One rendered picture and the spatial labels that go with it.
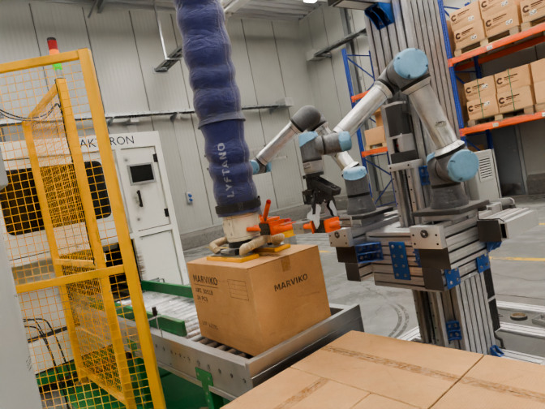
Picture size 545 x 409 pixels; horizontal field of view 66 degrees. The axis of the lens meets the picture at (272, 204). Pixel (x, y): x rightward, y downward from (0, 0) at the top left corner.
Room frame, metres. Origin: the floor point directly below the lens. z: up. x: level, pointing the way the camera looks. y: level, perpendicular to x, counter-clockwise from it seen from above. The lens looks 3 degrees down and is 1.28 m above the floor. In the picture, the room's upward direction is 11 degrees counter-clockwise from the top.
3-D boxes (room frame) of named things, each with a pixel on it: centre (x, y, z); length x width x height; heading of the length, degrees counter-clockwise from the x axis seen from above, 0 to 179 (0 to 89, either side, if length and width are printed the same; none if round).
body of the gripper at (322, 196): (1.63, -0.17, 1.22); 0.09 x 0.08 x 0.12; 36
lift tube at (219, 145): (2.09, 0.17, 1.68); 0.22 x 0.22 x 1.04
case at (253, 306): (2.08, 0.17, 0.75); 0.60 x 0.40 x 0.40; 36
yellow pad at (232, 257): (2.03, 0.24, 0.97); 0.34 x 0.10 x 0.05; 36
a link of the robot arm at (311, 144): (1.62, -0.18, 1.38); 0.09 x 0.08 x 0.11; 90
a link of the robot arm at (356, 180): (2.17, -0.45, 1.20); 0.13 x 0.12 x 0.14; 164
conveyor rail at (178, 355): (2.51, 0.95, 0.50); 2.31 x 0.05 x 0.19; 40
